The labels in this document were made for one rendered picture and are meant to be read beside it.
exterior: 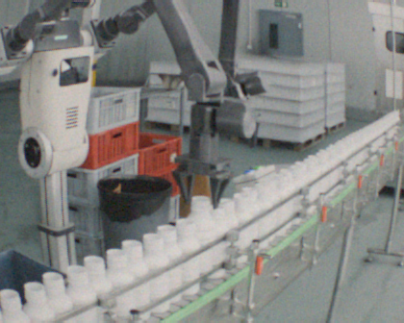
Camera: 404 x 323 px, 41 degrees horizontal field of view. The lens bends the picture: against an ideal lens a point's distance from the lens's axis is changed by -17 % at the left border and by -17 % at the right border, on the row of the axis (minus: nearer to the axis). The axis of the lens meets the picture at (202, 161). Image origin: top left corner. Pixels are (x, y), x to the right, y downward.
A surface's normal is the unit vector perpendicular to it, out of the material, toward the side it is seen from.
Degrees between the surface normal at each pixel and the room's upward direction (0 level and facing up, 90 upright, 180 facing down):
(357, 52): 90
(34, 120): 101
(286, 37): 90
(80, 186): 90
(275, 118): 91
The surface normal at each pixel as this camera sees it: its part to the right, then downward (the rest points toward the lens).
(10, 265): 0.87, 0.15
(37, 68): -0.50, 0.17
